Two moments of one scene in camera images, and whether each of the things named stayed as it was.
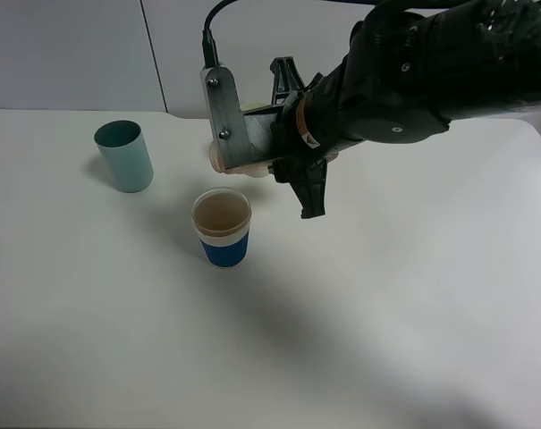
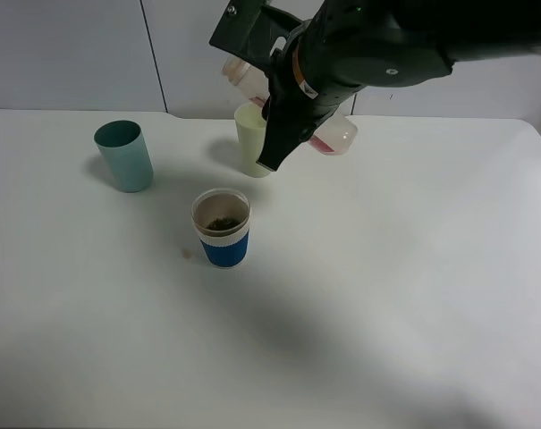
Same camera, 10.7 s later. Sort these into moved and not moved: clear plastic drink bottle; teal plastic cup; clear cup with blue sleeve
Moved: clear plastic drink bottle
Not moved: teal plastic cup; clear cup with blue sleeve
